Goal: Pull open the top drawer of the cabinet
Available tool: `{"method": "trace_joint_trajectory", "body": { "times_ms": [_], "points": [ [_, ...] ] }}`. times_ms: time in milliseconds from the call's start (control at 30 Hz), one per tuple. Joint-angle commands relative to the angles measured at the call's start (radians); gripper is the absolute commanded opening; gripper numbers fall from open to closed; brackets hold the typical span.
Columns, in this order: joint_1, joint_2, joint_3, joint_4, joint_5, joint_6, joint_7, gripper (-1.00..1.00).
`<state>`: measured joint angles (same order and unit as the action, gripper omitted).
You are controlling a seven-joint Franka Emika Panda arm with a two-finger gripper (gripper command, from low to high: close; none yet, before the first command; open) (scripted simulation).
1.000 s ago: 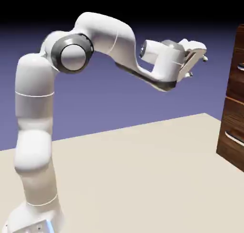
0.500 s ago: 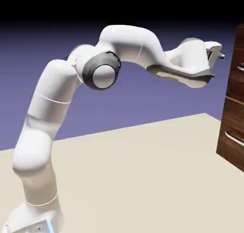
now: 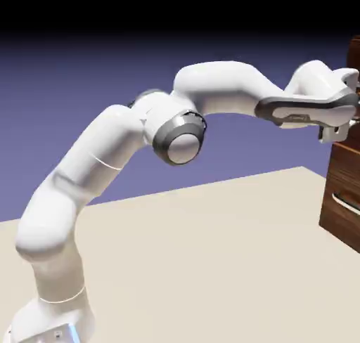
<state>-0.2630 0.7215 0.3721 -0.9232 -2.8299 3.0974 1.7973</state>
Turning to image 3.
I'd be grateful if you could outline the silver curved drawer handle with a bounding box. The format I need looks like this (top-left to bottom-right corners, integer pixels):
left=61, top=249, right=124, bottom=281
left=331, top=192, right=360, bottom=212

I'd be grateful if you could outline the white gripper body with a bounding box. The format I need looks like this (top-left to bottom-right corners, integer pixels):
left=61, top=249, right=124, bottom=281
left=342, top=75, right=360, bottom=96

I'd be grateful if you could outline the dark wood cabinet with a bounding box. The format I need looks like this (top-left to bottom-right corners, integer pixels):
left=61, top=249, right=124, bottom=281
left=319, top=34, right=360, bottom=254

